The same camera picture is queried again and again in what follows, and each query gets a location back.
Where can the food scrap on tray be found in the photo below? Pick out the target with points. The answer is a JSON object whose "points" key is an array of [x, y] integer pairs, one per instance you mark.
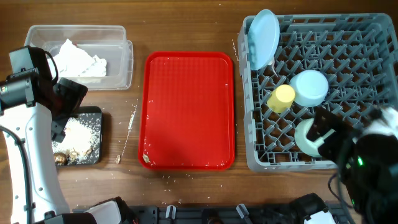
{"points": [[146, 158]]}

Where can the light blue bowl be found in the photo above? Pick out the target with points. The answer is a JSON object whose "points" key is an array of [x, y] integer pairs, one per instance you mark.
{"points": [[310, 88]]}

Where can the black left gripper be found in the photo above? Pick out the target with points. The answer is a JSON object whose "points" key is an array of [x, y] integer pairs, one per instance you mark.
{"points": [[76, 93]]}

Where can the light blue plate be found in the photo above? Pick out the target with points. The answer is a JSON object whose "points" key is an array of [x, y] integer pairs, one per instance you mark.
{"points": [[263, 39]]}

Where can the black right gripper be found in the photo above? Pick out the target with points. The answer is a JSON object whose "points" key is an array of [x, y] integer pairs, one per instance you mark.
{"points": [[337, 143]]}

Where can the grey dishwasher rack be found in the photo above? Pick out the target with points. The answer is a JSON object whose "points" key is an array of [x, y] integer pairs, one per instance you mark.
{"points": [[358, 55]]}

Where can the yellow plastic cup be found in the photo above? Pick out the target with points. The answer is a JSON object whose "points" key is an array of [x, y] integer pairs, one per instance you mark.
{"points": [[281, 98]]}

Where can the mint green bowl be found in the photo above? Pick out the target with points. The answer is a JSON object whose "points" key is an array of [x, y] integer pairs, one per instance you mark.
{"points": [[307, 146]]}

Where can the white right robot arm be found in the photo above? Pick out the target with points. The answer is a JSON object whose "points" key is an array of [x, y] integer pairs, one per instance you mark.
{"points": [[366, 160]]}

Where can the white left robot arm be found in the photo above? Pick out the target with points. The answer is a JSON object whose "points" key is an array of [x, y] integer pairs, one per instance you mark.
{"points": [[35, 106]]}

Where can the red serving tray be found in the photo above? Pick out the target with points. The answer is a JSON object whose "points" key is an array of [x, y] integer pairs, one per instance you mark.
{"points": [[187, 112]]}

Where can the black waste tray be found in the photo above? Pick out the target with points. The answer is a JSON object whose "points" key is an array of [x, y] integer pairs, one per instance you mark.
{"points": [[90, 140]]}

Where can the white napkin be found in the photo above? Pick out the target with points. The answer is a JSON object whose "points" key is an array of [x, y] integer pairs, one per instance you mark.
{"points": [[72, 61]]}

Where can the food scrap on table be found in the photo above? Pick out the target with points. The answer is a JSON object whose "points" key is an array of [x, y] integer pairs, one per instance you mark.
{"points": [[117, 159]]}

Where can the clear plastic waste bin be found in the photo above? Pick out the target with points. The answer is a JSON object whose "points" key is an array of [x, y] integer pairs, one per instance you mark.
{"points": [[109, 42]]}

